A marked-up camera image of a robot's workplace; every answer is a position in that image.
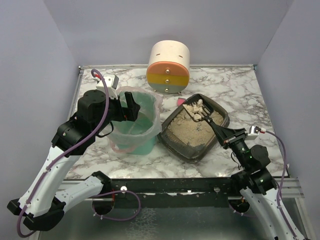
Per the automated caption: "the dark litter box tray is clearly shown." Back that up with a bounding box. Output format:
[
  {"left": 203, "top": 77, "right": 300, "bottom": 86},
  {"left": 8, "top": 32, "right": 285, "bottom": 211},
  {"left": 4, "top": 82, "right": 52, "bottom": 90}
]
[{"left": 157, "top": 105, "right": 218, "bottom": 163}]

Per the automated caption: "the black slotted litter scoop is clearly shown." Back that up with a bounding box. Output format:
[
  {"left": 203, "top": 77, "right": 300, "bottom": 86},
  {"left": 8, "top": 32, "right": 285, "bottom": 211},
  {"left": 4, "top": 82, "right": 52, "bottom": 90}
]
[{"left": 182, "top": 98, "right": 217, "bottom": 129}]

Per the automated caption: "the clumped litter lump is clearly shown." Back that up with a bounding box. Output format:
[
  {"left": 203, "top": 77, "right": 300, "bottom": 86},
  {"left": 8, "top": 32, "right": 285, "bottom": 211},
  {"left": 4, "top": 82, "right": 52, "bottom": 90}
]
[{"left": 186, "top": 99, "right": 205, "bottom": 122}]

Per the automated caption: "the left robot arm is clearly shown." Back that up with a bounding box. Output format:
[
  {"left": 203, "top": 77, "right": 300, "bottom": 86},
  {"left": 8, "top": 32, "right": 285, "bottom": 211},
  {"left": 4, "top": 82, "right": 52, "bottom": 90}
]
[{"left": 7, "top": 90, "right": 140, "bottom": 232}]

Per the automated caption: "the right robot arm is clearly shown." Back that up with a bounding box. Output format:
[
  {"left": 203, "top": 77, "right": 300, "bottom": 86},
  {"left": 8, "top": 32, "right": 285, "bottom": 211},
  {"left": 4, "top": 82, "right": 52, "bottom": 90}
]
[{"left": 210, "top": 122, "right": 305, "bottom": 240}]

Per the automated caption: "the round three-drawer storage box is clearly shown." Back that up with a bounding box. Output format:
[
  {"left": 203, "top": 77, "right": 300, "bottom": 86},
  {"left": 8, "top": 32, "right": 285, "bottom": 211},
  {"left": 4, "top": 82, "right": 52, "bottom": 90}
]
[{"left": 146, "top": 40, "right": 190, "bottom": 94}]

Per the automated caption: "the clear plastic bag liner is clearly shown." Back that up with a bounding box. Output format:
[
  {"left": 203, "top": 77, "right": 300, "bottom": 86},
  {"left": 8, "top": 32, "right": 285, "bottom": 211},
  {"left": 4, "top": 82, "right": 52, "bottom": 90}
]
[{"left": 107, "top": 85, "right": 164, "bottom": 154}]

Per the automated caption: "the green bucket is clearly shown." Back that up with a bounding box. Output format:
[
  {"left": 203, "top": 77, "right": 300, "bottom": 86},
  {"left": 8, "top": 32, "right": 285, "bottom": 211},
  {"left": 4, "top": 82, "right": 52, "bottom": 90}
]
[{"left": 109, "top": 91, "right": 158, "bottom": 156}]

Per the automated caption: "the small pink object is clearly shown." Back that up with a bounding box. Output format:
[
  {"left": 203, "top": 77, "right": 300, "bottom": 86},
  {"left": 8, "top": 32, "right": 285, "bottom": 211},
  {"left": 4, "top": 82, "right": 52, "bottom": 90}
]
[{"left": 177, "top": 98, "right": 186, "bottom": 107}]

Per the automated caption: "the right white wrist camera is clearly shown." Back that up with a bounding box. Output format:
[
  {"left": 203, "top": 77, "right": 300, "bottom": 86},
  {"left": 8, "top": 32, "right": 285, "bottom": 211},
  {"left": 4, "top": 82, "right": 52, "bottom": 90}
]
[{"left": 246, "top": 125, "right": 266, "bottom": 141}]

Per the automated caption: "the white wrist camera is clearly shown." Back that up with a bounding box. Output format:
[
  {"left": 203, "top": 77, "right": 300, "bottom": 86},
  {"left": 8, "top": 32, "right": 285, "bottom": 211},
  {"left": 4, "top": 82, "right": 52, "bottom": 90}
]
[
  {"left": 93, "top": 73, "right": 119, "bottom": 99},
  {"left": 246, "top": 125, "right": 266, "bottom": 141}
]

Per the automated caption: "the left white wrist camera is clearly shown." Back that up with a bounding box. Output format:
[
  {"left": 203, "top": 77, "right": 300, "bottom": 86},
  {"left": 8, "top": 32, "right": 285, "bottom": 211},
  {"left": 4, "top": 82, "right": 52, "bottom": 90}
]
[{"left": 93, "top": 73, "right": 119, "bottom": 99}]

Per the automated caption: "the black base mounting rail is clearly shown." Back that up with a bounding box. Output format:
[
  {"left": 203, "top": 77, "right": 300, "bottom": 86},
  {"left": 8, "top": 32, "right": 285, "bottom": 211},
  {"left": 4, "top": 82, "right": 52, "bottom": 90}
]
[{"left": 94, "top": 177, "right": 243, "bottom": 208}]

